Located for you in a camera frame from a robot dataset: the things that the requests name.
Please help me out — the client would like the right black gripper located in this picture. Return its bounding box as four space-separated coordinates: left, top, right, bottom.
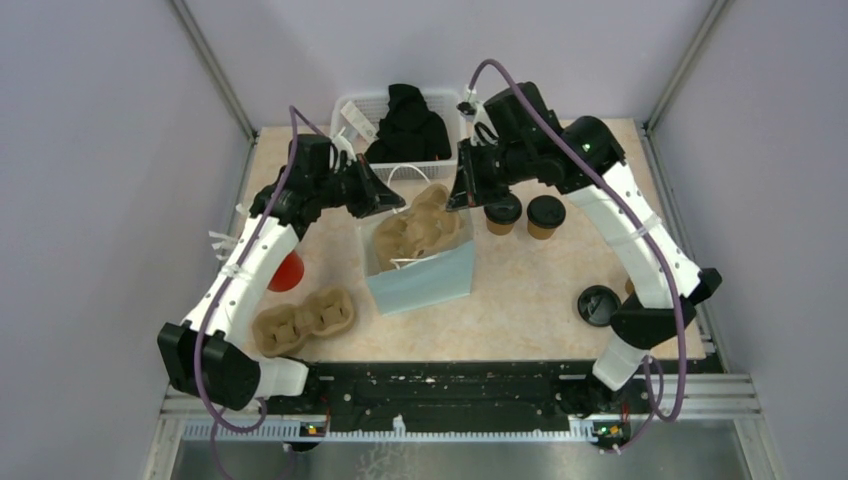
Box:
446 138 533 213

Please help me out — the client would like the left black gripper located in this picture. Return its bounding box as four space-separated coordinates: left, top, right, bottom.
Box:
314 152 405 218

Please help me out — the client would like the brown paper coffee cup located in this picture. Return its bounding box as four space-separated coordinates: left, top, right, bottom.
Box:
527 223 557 240

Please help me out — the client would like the light blue paper bag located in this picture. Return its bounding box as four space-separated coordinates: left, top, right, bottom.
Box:
357 164 478 318

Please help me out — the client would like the black coffee cup lid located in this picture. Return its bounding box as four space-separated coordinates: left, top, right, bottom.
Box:
527 195 567 229

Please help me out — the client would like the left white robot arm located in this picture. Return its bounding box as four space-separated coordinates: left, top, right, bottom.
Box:
157 134 405 414

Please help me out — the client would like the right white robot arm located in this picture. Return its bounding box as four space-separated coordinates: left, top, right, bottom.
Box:
447 82 722 412

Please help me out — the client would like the black cloth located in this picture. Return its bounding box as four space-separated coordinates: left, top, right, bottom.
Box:
364 84 452 164

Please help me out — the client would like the white paper packet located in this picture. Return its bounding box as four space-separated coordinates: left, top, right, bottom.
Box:
340 101 377 143

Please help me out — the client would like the white plastic basket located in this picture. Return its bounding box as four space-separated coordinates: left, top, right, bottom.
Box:
329 87 468 180

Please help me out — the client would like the red straw holder cup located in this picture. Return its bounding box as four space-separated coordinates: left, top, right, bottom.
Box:
267 251 305 293

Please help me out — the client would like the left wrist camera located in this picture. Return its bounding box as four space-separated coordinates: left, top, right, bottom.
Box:
331 127 356 171

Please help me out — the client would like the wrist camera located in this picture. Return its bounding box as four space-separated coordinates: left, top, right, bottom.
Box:
456 101 498 146
331 127 356 171

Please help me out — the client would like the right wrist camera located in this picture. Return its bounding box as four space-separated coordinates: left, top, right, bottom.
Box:
456 101 498 146

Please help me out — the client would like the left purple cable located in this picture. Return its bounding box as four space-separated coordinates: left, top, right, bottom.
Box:
193 104 333 480

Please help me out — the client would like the purple cable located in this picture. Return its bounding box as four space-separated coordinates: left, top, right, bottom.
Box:
466 58 689 455
193 104 333 480

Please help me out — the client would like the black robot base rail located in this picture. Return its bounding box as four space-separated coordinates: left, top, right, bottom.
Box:
267 360 649 433

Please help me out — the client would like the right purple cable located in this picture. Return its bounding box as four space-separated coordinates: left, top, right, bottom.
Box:
466 58 689 455

